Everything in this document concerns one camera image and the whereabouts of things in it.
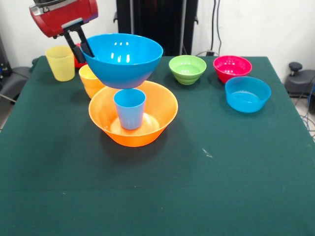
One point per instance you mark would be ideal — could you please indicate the large blue bowl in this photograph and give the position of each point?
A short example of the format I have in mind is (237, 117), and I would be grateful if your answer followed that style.
(120, 71)

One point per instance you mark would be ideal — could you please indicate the red cup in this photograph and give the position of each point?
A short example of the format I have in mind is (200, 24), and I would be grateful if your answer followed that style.
(78, 64)

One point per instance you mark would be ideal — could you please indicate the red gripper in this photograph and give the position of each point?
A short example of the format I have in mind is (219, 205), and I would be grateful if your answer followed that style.
(61, 19)

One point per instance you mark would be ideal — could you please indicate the blue cup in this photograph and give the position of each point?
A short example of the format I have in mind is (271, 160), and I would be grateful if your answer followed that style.
(129, 115)

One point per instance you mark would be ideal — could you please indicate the light blue shallow bowl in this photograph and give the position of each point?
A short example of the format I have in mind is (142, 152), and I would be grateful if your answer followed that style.
(246, 103)

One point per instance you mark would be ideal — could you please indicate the black equipment box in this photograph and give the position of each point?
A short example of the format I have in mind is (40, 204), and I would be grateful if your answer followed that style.
(3, 64)

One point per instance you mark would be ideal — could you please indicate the pink bowl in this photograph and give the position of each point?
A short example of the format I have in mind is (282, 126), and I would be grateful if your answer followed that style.
(231, 73)

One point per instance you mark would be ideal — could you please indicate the small yellow orange cup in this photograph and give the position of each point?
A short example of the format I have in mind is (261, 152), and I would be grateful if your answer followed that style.
(91, 83)

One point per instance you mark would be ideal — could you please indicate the pale yellow cup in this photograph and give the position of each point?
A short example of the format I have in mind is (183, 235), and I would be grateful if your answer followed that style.
(60, 66)

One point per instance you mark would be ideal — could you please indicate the dark green table cloth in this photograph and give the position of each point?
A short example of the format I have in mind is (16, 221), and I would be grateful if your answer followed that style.
(147, 184)

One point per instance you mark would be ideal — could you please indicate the green bowl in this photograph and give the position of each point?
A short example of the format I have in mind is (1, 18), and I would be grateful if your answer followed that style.
(187, 76)

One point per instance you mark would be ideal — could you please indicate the large orange bowl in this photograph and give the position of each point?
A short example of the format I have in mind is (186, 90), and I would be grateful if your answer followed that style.
(133, 138)

